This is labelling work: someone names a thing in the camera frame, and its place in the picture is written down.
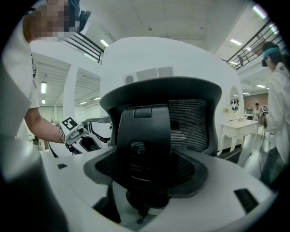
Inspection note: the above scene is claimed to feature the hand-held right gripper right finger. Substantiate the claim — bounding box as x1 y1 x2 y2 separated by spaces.
135 153 280 232

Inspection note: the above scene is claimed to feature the person's white shirt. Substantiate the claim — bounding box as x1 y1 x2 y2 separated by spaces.
0 20 40 141

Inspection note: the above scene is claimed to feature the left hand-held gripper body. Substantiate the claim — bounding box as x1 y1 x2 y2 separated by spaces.
58 116 89 150

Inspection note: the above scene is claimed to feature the white black pod machine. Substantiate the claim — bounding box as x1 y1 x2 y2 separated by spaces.
80 116 114 147

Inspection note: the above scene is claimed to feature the black head-worn camera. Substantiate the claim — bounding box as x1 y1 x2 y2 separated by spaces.
68 0 92 32

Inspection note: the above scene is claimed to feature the person's left forearm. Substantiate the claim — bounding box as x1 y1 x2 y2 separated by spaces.
24 106 64 144

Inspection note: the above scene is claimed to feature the black office chair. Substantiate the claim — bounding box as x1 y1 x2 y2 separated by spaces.
83 76 222 225

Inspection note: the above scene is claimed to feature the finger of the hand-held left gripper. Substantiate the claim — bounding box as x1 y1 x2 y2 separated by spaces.
77 135 102 155

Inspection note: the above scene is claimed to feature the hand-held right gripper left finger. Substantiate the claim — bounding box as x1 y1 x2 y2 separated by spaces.
0 133 136 232

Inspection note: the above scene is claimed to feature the black metal railing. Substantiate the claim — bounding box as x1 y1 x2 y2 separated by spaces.
226 20 284 71
58 29 105 65

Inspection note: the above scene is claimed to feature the white vanity table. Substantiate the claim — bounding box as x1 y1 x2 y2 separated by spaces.
217 85 259 157

